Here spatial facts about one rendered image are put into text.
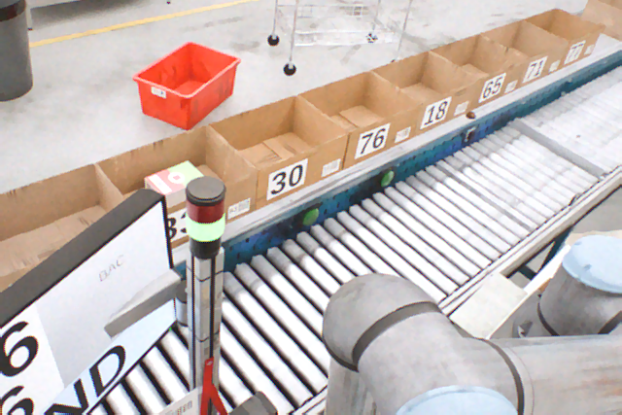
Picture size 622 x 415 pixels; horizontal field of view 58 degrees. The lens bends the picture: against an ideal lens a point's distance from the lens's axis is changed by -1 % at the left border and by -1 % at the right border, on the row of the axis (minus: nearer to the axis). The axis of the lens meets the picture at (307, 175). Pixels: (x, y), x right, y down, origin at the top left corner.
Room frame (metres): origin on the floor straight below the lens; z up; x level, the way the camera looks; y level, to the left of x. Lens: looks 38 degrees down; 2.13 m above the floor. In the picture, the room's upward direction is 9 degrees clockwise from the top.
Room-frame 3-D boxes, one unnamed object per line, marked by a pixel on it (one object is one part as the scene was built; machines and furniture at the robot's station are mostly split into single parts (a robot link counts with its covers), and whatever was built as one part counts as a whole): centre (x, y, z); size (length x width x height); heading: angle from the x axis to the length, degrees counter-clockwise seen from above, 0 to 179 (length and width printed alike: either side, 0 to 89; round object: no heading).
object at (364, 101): (1.88, -0.15, 0.96); 0.39 x 0.29 x 0.17; 136
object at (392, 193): (1.58, -0.50, 0.72); 0.52 x 0.05 x 0.05; 46
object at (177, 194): (1.36, 0.41, 0.92); 0.16 x 0.11 x 0.07; 138
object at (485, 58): (2.45, -0.70, 0.96); 0.39 x 0.29 x 0.17; 136
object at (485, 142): (2.05, -0.95, 0.72); 0.52 x 0.05 x 0.05; 46
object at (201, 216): (0.54, 0.12, 1.62); 0.05 x 0.05 x 0.06
